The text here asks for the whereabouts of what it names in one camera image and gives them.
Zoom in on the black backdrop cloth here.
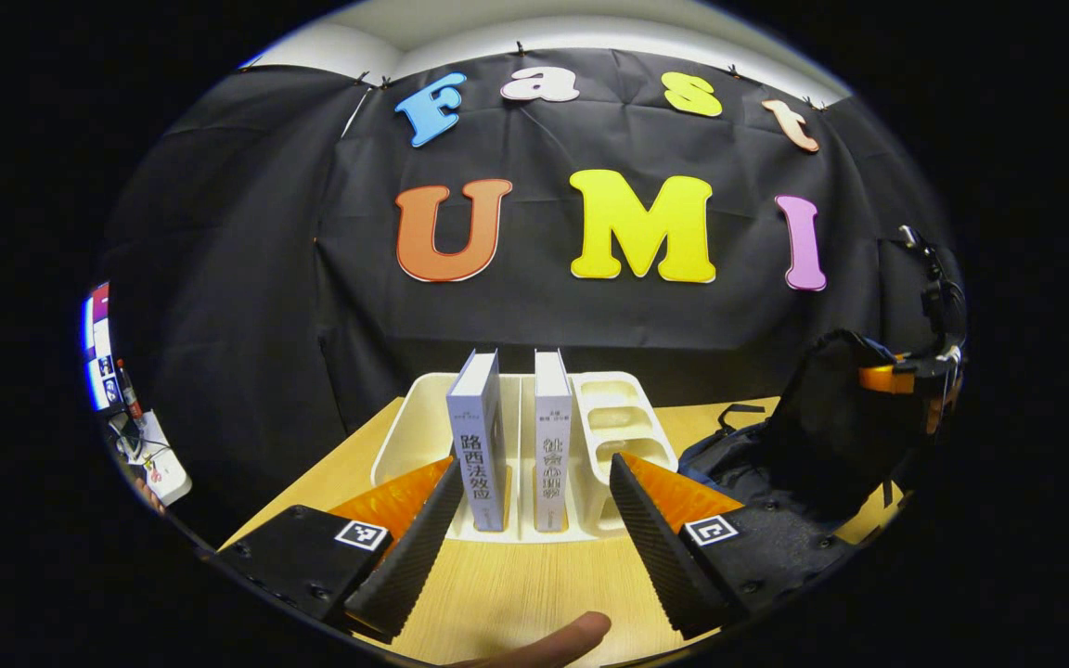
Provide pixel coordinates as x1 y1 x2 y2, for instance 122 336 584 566
98 42 967 548

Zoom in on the white plastic bookshelf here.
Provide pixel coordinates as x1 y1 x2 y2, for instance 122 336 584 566
370 371 679 544

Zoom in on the white cover book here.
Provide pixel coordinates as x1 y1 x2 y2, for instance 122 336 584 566
533 349 574 533

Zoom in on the grey-blue cover book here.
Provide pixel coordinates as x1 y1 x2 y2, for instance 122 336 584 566
445 349 508 533

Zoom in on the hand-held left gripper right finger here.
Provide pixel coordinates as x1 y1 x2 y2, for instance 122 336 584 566
609 453 856 639

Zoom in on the white side table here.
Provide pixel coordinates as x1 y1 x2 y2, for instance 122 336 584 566
117 408 192 507

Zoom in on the blue schoolbag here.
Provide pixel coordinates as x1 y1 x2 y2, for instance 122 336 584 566
678 329 939 548

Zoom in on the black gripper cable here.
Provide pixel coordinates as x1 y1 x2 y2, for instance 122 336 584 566
896 225 962 307

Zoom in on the computer monitor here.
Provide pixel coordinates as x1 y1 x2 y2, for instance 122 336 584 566
82 283 118 411

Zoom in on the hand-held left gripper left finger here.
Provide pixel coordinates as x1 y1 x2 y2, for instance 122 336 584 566
214 455 466 643

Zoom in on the tangle of black cables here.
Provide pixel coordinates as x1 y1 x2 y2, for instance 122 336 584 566
115 417 164 467

